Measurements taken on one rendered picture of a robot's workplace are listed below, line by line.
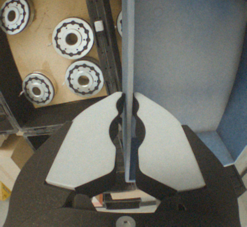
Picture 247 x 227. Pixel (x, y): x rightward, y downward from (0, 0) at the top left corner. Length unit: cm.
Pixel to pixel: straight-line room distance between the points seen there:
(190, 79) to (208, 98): 4
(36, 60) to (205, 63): 41
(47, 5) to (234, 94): 42
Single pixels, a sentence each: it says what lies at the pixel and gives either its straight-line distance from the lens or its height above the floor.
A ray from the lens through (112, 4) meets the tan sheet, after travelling 39.
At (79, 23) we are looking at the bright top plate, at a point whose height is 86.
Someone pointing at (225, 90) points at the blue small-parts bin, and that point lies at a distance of 22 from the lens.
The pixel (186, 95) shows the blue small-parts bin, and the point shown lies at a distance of 19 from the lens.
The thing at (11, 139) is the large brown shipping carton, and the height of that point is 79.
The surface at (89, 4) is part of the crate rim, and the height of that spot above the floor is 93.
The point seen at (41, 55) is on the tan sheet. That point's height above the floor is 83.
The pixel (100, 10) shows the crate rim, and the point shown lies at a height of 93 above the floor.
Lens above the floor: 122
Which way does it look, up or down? 57 degrees down
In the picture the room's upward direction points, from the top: 175 degrees clockwise
